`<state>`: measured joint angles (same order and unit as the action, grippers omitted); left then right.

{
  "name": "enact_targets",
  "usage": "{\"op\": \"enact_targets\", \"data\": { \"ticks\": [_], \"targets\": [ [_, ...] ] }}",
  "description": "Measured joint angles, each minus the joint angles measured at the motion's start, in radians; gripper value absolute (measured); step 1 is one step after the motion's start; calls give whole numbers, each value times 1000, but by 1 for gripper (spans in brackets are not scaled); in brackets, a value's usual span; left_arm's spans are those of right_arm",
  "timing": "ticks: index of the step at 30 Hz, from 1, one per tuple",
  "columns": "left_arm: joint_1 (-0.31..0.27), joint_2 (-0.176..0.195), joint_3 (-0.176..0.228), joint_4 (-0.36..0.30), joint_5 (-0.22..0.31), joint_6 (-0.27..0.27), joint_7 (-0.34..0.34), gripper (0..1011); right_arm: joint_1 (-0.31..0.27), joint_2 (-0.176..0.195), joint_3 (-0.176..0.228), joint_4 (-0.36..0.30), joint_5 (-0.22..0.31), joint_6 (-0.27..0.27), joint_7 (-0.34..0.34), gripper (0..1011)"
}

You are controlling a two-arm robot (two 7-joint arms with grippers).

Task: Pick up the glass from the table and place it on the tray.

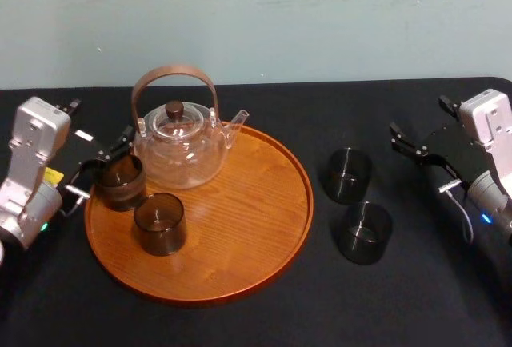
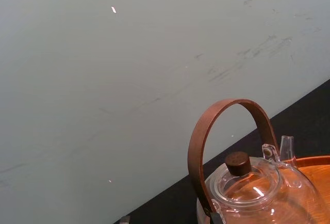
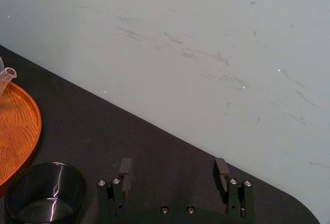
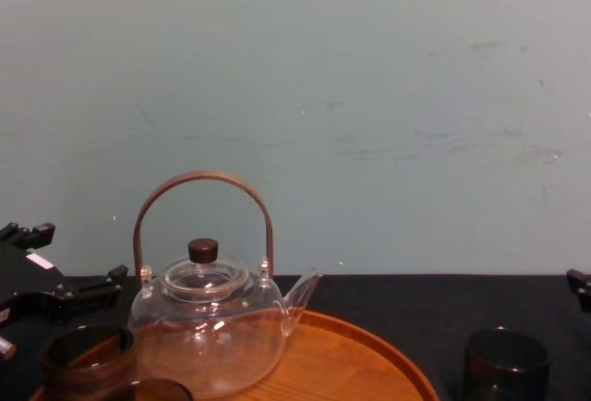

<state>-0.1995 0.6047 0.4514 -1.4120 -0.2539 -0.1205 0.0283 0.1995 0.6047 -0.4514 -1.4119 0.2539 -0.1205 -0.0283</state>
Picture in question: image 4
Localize clear glass teapot wooden handle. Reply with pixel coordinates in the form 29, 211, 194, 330
127, 170, 324, 398

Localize glass lid dark knob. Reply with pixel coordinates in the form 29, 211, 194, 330
163, 237, 251, 295

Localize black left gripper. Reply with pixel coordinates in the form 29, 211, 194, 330
0, 222, 129, 317

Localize dark smoked glass cup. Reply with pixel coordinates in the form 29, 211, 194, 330
39, 325, 139, 396
120, 377, 195, 401
463, 326, 551, 401

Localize black table cloth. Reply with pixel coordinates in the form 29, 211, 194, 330
0, 273, 591, 401

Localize round wooden tray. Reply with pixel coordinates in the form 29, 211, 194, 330
29, 310, 440, 401

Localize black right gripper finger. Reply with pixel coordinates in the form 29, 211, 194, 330
565, 268, 591, 313

